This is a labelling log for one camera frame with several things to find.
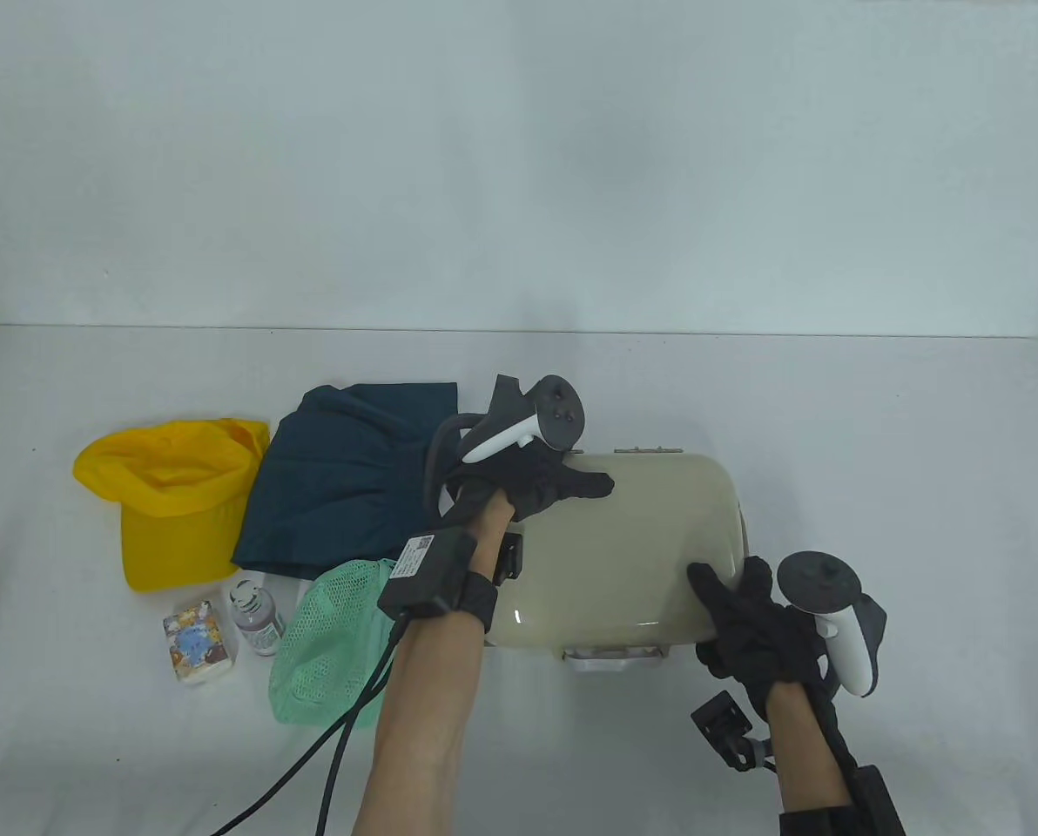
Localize person's left hand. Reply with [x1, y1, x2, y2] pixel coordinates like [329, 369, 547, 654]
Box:
[443, 448, 616, 523]

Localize person's right hand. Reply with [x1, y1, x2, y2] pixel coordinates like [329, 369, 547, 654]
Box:
[687, 557, 833, 706]

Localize beige hard-shell suitcase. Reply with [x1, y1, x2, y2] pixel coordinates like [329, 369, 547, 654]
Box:
[482, 448, 751, 673]

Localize green mesh bag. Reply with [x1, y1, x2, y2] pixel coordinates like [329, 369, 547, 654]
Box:
[268, 558, 398, 728]

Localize small clear bottle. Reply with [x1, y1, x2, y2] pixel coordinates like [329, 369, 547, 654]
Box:
[227, 576, 286, 656]

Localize printed tissue packet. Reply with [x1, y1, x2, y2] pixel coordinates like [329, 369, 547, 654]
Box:
[163, 599, 239, 687]

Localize person's left forearm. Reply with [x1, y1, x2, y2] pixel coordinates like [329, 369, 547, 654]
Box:
[351, 492, 520, 836]

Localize grey left hand controller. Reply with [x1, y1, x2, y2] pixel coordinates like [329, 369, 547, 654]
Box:
[421, 374, 587, 523]

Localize grey hand controller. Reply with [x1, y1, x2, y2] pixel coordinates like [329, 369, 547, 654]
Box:
[776, 551, 888, 698]
[421, 374, 587, 523]

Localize grey right hand controller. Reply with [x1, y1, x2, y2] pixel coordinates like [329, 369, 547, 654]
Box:
[776, 551, 888, 698]

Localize black left wrist sensor box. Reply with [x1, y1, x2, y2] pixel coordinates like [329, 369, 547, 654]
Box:
[377, 529, 478, 619]

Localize black wrist sensor box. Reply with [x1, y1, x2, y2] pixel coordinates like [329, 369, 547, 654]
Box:
[850, 765, 907, 836]
[377, 529, 478, 619]

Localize black right wrist sensor box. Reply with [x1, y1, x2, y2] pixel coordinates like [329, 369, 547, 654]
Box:
[850, 765, 907, 836]

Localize dark teal folded shorts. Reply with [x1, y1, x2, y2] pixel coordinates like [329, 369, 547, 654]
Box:
[231, 382, 463, 582]

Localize yellow cap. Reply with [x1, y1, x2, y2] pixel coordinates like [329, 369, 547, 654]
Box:
[72, 419, 272, 594]

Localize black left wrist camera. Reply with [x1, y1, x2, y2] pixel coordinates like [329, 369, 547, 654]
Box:
[493, 531, 527, 584]

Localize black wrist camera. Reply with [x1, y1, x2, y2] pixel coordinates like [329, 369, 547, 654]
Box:
[493, 531, 527, 584]
[691, 691, 777, 772]

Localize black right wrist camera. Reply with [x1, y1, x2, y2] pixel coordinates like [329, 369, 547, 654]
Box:
[691, 691, 777, 772]

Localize black left wrist strap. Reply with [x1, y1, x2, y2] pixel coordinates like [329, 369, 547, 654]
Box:
[449, 566, 500, 630]

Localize black wrist strap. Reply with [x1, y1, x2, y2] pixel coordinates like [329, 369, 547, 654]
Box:
[780, 806, 877, 836]
[449, 566, 500, 630]

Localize black right wrist strap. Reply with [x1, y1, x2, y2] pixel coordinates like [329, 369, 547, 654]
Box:
[780, 806, 877, 836]

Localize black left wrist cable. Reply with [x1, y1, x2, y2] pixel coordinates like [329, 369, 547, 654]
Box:
[210, 610, 398, 836]

